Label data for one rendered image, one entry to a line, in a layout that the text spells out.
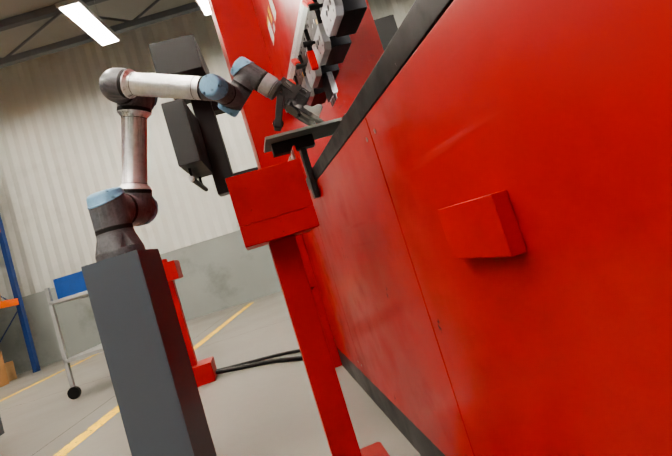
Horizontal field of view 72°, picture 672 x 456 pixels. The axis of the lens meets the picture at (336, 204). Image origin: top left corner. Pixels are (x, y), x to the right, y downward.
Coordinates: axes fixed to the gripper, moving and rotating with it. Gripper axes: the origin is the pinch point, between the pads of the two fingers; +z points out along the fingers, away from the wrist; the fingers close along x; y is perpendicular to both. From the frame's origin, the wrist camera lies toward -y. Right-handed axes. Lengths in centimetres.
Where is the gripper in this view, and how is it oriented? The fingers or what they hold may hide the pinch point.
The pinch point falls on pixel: (319, 126)
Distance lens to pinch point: 162.5
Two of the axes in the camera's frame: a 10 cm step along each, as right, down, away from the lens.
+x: -1.7, 1.3, 9.8
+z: 8.4, 5.4, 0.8
